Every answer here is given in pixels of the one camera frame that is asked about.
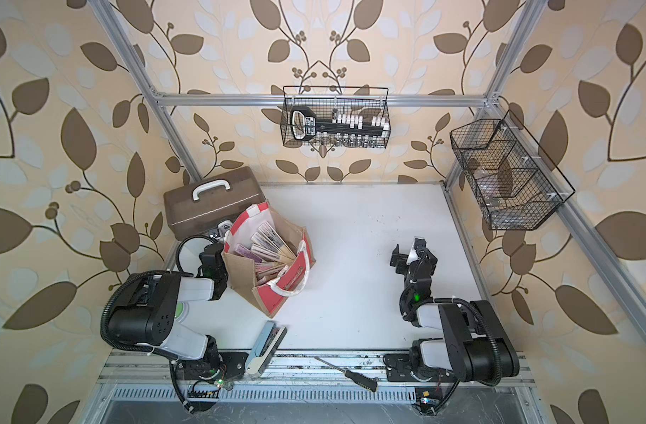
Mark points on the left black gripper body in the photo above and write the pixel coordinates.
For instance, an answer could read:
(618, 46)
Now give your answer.
(214, 254)

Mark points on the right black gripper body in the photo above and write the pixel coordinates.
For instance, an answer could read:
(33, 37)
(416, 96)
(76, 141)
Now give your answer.
(414, 260)

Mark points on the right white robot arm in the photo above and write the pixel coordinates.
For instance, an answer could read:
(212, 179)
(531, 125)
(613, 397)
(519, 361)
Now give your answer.
(473, 345)

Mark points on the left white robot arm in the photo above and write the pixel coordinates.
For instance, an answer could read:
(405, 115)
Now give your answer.
(145, 315)

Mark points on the folding fans in bag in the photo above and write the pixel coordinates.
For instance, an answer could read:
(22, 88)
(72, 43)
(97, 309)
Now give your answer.
(269, 252)

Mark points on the grey stapler tool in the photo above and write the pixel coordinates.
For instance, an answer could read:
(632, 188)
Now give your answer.
(264, 349)

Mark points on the black socket set holder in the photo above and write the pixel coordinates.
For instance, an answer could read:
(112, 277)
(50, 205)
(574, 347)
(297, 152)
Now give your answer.
(307, 125)

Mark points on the brown toolbox with white handle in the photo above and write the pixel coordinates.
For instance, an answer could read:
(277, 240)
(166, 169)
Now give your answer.
(198, 208)

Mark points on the black handled screwdriver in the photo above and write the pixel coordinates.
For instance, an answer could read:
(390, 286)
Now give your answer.
(362, 381)

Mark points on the right black wire basket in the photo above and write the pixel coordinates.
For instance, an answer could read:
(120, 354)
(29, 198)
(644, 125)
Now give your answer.
(515, 177)

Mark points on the black wire basket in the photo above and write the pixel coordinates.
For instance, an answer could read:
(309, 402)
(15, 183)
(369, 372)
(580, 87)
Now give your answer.
(515, 177)
(364, 100)

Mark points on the back black wire basket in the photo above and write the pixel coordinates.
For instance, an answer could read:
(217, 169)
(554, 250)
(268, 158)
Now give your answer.
(364, 100)

